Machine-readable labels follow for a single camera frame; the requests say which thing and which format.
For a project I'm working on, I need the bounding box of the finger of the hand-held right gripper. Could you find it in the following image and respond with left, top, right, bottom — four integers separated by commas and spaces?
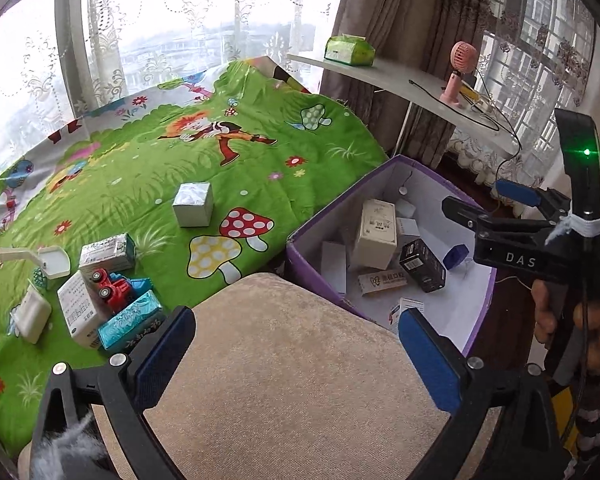
441, 196, 556, 242
495, 179, 573, 221

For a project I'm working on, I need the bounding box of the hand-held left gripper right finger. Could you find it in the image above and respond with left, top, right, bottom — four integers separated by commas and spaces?
398, 307, 566, 480

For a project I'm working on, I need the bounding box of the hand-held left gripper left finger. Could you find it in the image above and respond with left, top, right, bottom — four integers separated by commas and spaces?
30, 305, 197, 480

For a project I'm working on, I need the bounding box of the teal box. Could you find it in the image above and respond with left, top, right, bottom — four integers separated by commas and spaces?
97, 290, 167, 352

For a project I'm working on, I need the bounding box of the red label medicine box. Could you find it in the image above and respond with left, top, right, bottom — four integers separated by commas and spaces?
389, 297, 426, 333

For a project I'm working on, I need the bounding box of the white cube box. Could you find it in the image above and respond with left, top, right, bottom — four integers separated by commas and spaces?
396, 217, 421, 246

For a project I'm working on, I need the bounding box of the black box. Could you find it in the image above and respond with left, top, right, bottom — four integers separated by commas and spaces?
399, 238, 447, 293

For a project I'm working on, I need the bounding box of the red blue toy truck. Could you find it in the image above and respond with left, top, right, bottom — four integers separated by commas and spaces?
90, 268, 153, 313

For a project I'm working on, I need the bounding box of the beige barcode box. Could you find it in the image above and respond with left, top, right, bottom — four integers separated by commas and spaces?
354, 199, 398, 271

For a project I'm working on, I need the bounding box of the cream box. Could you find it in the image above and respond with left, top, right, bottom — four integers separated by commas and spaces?
357, 270, 408, 297

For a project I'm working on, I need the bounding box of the white medicine box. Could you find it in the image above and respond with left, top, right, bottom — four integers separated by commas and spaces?
56, 270, 113, 350

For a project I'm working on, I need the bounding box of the green white patterned box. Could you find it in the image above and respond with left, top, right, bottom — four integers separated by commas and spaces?
78, 232, 137, 273

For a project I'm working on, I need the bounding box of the white small text box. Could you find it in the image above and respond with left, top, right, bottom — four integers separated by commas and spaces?
321, 241, 348, 295

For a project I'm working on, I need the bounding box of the silver white small box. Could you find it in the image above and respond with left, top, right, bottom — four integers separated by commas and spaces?
172, 181, 213, 228

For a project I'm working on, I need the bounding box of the purple storage box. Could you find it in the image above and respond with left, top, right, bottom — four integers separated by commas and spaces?
285, 155, 497, 356

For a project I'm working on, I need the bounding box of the white plastic scoop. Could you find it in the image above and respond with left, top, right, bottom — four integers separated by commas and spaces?
0, 245, 72, 281

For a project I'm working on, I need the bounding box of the striped sleeved right forearm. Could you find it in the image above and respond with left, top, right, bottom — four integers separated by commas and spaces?
562, 370, 600, 480

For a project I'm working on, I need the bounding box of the person's right hand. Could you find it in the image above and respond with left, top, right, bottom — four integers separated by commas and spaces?
531, 277, 600, 378

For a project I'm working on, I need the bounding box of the yellow small object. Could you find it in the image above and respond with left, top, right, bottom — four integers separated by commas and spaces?
460, 85, 496, 111

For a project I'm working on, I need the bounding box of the white curved shelf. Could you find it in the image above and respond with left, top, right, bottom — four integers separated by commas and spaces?
286, 52, 523, 156

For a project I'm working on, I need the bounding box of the beige stool cushion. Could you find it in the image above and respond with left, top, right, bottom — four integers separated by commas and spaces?
17, 272, 511, 480

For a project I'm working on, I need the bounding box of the pink handheld fan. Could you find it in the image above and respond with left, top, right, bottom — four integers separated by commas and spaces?
441, 41, 479, 109

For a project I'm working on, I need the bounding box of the white fluffy tuft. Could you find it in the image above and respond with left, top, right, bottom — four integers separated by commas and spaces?
30, 412, 111, 480

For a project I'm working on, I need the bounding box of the white lace curtain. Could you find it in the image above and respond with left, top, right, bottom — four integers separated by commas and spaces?
0, 0, 346, 196
450, 0, 596, 186

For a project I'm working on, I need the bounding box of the green cartoon printed blanket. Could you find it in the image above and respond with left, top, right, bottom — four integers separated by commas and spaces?
0, 57, 388, 461

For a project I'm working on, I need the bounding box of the green tissue pack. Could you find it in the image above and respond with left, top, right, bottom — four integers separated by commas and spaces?
324, 34, 377, 67

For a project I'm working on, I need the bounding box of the brown drape curtain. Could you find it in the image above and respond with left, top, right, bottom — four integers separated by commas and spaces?
320, 0, 531, 171

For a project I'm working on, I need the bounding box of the black cable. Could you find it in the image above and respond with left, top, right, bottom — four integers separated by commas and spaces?
560, 230, 593, 441
409, 79, 523, 196

